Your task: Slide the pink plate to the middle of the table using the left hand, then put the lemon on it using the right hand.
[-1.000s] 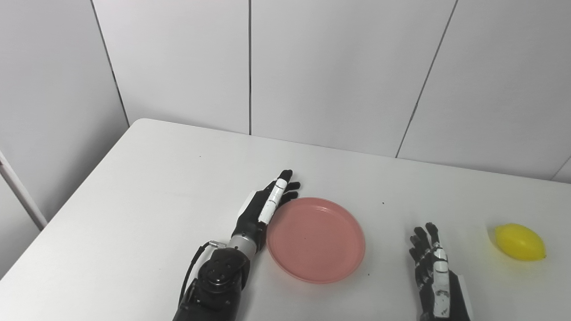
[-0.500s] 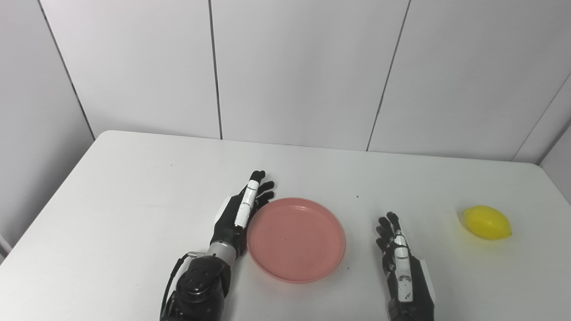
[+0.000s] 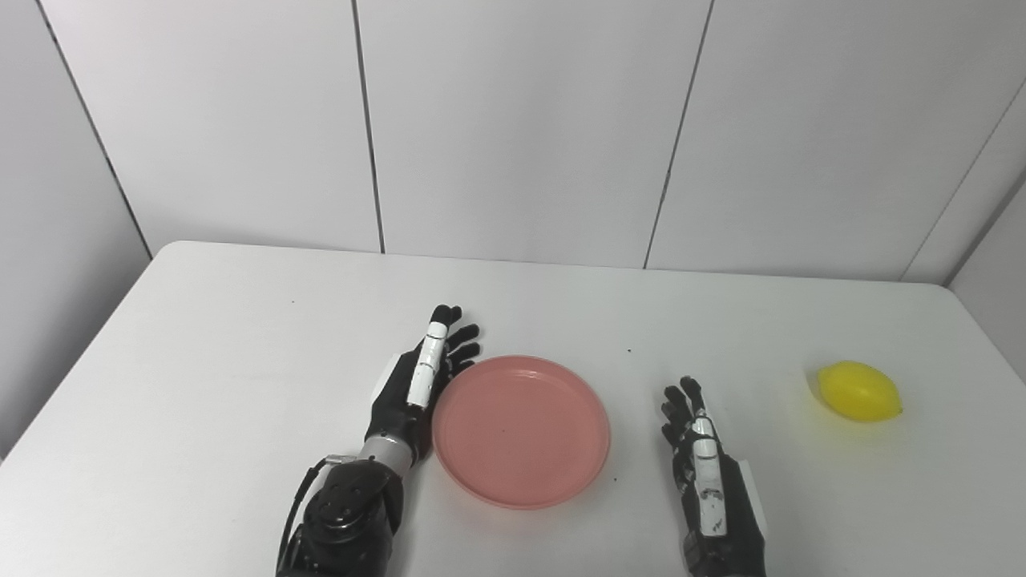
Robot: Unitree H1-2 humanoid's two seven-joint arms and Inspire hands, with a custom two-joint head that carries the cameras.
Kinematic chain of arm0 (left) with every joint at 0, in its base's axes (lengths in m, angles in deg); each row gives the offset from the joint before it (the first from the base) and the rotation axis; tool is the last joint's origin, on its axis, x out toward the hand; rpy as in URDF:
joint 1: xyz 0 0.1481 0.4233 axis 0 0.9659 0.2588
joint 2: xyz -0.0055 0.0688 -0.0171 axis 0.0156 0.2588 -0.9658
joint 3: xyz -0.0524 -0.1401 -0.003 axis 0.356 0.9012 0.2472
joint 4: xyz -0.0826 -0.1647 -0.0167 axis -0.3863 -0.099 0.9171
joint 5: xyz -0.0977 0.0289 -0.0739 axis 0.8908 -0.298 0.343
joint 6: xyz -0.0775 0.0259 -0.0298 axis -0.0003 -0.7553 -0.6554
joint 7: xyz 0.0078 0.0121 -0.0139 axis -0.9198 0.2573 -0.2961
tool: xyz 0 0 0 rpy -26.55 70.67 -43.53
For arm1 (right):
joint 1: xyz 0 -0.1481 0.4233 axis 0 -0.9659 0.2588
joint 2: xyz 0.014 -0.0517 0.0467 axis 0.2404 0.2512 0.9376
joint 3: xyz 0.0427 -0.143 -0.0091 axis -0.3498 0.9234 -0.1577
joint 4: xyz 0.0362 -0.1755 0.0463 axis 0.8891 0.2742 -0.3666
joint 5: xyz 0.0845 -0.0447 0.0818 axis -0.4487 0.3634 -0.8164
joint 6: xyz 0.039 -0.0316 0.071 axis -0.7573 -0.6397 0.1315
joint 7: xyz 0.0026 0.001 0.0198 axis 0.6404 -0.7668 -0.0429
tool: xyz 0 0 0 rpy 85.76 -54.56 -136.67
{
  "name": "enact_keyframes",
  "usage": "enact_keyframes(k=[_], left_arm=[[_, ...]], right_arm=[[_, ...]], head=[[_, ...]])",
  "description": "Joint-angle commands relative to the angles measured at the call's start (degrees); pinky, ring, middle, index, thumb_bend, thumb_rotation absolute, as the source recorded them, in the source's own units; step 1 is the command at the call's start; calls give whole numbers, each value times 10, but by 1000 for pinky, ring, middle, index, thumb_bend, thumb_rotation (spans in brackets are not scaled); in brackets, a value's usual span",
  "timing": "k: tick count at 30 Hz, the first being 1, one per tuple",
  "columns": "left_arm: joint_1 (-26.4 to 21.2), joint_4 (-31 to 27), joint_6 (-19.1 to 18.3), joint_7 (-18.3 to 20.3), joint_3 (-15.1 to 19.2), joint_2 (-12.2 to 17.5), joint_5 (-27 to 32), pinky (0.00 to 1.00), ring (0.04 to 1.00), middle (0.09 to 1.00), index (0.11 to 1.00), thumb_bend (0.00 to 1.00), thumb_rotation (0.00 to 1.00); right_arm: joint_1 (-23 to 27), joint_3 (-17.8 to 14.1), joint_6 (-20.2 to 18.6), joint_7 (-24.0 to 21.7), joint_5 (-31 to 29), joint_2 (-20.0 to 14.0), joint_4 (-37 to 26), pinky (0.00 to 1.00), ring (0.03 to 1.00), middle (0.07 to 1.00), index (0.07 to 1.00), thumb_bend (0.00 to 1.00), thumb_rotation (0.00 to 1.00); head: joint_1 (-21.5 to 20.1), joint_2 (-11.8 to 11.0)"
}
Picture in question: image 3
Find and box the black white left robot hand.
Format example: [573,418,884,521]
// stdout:
[365,305,482,467]

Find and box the yellow lemon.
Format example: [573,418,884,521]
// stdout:
[818,361,904,423]

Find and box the pink round plate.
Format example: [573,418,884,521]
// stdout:
[431,355,612,510]

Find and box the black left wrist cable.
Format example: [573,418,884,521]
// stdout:
[277,454,357,577]

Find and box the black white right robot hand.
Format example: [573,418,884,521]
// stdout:
[661,377,769,577]

